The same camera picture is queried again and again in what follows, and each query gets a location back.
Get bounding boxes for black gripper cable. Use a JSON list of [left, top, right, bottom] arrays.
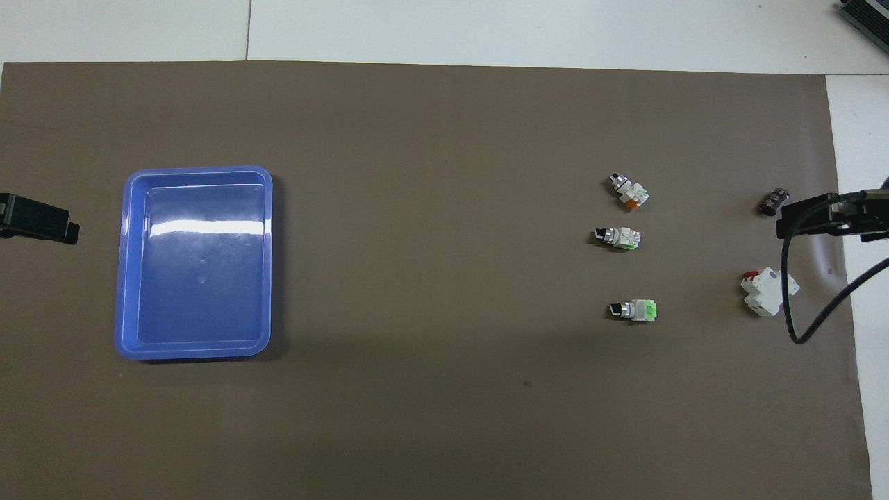
[[781, 189, 889, 346]]

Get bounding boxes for selector switch orange green blocks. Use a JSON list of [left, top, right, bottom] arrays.
[[592, 226, 642, 251]]

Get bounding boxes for grey finned metal device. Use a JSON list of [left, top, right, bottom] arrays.
[[837, 0, 889, 44]]

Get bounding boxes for blue plastic tray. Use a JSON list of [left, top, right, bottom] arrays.
[[113, 165, 274, 362]]

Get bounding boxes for black terminal block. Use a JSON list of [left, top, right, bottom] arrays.
[[758, 186, 791, 217]]

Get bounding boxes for selector switch green block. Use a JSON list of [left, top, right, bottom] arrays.
[[606, 298, 659, 324]]

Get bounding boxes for small white-grey switch part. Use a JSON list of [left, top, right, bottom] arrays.
[[608, 173, 651, 211]]

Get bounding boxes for white circuit breaker red lever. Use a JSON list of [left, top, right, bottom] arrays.
[[740, 267, 800, 317]]

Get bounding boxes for brown table mat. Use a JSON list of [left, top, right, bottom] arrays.
[[0, 61, 874, 500]]

